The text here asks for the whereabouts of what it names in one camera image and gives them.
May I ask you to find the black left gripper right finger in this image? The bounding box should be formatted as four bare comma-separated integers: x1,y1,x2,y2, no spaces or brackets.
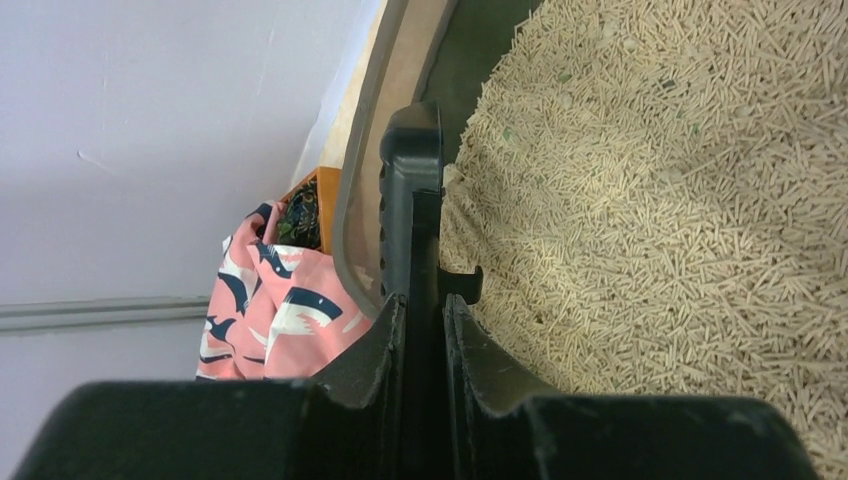
444,295,816,480

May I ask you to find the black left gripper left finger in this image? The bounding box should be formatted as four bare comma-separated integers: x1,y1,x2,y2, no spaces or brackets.
16,295,406,479

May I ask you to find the black litter scoop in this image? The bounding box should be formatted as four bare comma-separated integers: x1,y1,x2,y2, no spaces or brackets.
379,100,483,479

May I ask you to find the wooden tray box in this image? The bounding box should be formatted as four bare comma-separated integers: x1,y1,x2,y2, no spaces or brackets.
281,166,342,254

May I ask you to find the dark green litter box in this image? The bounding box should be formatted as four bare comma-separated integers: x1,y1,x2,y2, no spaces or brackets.
336,1,847,479

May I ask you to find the pink patterned cloth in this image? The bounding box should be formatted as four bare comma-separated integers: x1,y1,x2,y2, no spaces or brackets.
195,202,373,381

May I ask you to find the dark green rolled item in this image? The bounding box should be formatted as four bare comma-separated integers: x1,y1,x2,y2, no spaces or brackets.
276,179,321,250

